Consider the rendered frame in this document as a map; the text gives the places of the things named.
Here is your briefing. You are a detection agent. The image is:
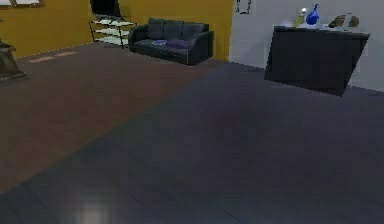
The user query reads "green soap dispenser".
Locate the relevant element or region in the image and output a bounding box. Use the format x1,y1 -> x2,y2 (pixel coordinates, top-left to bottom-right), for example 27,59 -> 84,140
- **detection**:
293,7 -> 308,28

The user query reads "black sofa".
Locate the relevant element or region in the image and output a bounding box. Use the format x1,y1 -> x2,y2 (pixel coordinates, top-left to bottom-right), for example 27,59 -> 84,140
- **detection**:
128,17 -> 215,67

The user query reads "purple cushion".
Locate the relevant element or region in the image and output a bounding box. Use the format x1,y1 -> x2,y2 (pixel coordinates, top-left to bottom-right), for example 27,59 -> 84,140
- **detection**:
167,38 -> 192,50

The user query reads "glass shelf rack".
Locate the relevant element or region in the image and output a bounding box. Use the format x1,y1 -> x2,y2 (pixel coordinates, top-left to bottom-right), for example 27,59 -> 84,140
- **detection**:
88,15 -> 135,50

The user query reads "black kitchen counter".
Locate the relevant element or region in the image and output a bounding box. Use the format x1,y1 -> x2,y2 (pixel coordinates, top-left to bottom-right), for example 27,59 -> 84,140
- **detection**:
264,25 -> 371,98

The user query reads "black television set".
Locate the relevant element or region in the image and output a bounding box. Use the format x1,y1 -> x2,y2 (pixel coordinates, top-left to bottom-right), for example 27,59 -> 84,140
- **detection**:
89,0 -> 123,19

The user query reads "dark brown side table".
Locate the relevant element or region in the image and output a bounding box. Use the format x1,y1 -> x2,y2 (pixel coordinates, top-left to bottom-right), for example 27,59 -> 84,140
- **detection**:
0,39 -> 28,82

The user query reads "black framed wall picture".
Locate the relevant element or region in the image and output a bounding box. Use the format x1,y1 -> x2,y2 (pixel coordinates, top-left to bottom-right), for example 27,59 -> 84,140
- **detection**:
235,0 -> 252,15

